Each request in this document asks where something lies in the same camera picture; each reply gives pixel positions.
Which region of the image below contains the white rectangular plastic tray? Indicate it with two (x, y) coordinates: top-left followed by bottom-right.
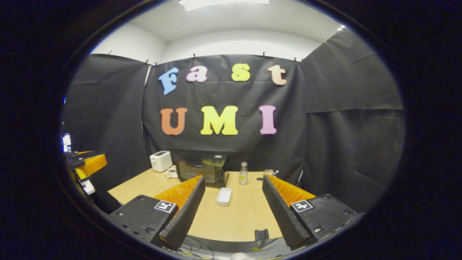
(216, 187), (232, 207)

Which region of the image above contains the thin black cable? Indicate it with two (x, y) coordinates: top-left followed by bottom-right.
(179, 235), (215, 260)

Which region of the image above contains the black electric oven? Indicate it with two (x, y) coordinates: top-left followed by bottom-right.
(176, 155), (230, 187)

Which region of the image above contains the white toaster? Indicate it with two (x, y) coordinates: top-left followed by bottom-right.
(149, 151), (173, 172)

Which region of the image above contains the ceiling light panel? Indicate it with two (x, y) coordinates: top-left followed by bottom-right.
(179, 0), (269, 12)

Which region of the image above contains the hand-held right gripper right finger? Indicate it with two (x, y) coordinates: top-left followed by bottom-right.
(262, 174), (358, 251)

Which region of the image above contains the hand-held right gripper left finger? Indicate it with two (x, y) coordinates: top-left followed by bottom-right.
(108, 175), (206, 250)

